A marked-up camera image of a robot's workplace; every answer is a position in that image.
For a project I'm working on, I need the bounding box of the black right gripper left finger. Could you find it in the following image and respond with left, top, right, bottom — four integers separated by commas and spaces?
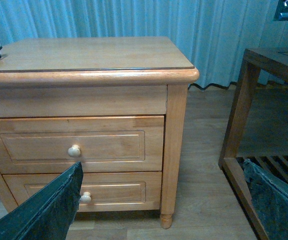
0, 162, 83, 240

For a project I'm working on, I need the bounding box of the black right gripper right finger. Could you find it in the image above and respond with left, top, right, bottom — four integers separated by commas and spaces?
243, 159, 288, 240

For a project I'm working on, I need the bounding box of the round drawer knob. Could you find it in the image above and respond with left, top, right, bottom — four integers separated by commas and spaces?
67, 144, 81, 158
80, 191, 92, 204

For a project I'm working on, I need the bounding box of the wooden drawer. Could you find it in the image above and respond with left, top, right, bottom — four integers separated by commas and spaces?
0, 115, 164, 174
3, 171, 162, 212

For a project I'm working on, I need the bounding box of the dark wooden side table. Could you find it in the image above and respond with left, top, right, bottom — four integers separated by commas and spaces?
219, 47, 288, 240

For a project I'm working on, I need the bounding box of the light wooden nightstand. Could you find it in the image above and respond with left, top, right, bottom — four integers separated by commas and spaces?
0, 37, 199, 229

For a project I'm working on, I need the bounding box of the light blue curtain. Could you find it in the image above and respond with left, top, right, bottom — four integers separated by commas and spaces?
0, 0, 288, 88

